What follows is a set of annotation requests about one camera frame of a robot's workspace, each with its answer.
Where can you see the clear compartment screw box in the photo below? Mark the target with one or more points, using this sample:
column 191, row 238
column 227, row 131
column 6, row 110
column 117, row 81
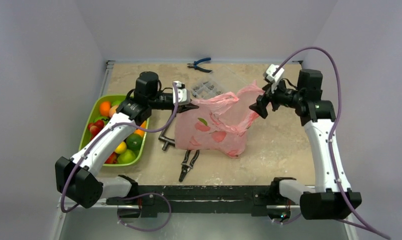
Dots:
column 217, row 82

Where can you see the blue handled pliers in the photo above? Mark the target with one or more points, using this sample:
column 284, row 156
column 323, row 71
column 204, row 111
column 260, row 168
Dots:
column 196, row 65

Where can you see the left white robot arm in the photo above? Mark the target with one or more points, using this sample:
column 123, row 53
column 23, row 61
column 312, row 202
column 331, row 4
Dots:
column 76, row 177

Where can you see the fake yellow lemon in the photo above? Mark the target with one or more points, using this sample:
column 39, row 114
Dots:
column 121, row 148

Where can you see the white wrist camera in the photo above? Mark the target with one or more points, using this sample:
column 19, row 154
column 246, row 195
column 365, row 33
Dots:
column 181, row 96
column 273, row 74

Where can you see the dark metal clamp tool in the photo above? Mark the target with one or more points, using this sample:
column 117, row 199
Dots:
column 167, row 142

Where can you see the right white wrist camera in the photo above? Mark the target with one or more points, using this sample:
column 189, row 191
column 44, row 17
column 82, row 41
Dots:
column 273, row 74

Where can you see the green plastic fruit tray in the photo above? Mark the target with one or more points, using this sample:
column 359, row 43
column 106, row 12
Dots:
column 94, row 116

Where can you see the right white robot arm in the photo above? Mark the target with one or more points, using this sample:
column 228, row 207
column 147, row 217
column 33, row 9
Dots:
column 332, row 197

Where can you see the fake green apple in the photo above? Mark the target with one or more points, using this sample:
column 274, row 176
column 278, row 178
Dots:
column 127, row 157

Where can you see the fake red apple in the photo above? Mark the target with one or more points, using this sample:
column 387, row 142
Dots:
column 112, row 159

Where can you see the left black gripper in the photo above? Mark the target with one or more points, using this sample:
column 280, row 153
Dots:
column 181, row 108

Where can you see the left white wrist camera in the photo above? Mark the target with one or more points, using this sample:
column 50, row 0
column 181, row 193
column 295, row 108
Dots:
column 181, row 96

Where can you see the fake peach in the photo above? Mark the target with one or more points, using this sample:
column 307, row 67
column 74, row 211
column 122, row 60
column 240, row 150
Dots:
column 112, row 110

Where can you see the black handled wire stripper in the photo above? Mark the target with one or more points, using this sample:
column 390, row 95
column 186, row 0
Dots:
column 188, row 164

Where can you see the pink plastic bag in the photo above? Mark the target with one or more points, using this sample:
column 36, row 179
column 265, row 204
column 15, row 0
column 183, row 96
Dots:
column 219, row 123

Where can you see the fake orange carrot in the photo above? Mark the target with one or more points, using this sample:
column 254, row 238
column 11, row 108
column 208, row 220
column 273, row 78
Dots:
column 139, row 131

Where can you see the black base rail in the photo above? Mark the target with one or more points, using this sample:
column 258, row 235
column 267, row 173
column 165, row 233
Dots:
column 255, row 200

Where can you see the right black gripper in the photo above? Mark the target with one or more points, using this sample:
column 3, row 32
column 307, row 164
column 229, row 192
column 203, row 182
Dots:
column 268, row 99

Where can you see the fake dark green lime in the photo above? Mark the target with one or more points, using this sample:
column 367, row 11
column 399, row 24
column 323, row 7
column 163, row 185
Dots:
column 134, row 142

